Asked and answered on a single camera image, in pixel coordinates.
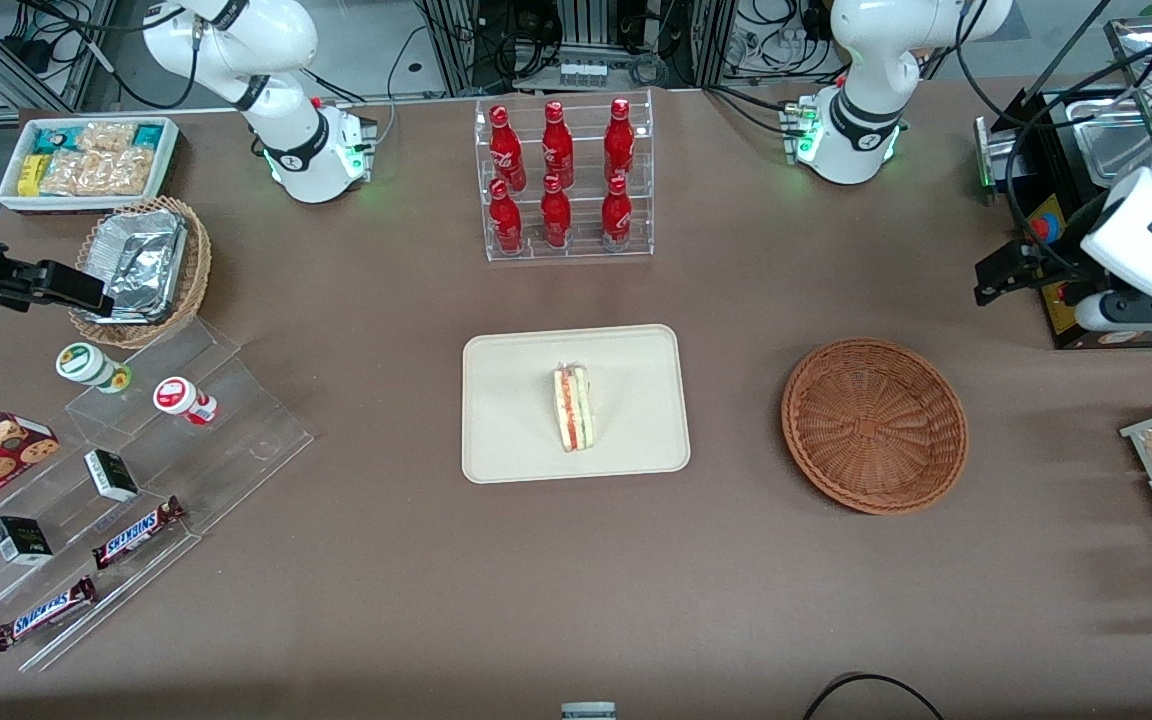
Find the black box gold print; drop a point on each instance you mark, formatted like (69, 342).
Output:
(21, 540)

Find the clear acrylic bottle rack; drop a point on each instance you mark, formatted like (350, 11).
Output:
(586, 255)

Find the triangle sandwich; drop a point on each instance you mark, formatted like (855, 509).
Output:
(573, 410)

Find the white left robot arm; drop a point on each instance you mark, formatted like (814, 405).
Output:
(866, 130)

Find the stack of foil trays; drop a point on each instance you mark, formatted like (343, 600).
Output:
(141, 265)

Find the cream plastic tray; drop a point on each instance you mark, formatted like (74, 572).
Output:
(506, 410)

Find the clear cracker bag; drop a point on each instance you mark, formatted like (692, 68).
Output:
(101, 172)
(106, 135)

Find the white power strip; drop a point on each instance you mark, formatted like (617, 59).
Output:
(582, 74)

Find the grey metal block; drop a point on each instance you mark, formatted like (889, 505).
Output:
(588, 712)

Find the teal snack pack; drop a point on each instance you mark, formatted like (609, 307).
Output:
(148, 135)
(51, 140)

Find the black metal pole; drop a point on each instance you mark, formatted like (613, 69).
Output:
(1076, 45)

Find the red emergency stop knob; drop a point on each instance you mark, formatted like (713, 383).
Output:
(1044, 228)

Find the green lid sunflower cup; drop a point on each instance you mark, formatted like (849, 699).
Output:
(86, 364)

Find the black box white label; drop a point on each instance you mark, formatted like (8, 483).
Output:
(112, 475)

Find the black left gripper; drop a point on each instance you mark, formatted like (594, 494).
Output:
(1053, 257)

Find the yellow snack pack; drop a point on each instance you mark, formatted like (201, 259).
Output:
(31, 175)

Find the brown wicker basket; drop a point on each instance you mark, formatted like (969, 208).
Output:
(876, 430)

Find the black food warmer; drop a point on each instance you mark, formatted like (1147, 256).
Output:
(1041, 120)

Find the light wicker basket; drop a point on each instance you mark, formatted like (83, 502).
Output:
(198, 260)

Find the clear acrylic stepped shelf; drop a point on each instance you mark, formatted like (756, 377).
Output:
(236, 440)

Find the Snickers chocolate bar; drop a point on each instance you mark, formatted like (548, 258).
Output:
(136, 533)
(44, 614)

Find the steel food pan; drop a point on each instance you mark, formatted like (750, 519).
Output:
(1106, 145)

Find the red cola bottle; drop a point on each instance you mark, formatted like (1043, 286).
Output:
(619, 145)
(556, 218)
(558, 148)
(507, 150)
(617, 218)
(506, 222)

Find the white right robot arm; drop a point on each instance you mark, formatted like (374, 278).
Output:
(286, 150)

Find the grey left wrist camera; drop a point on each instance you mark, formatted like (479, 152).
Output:
(1091, 315)

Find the white plastic bin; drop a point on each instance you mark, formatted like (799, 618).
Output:
(86, 204)

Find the aluminium equipment frame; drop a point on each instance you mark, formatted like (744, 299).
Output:
(576, 30)

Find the red lid snack cup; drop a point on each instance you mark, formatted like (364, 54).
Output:
(181, 398)

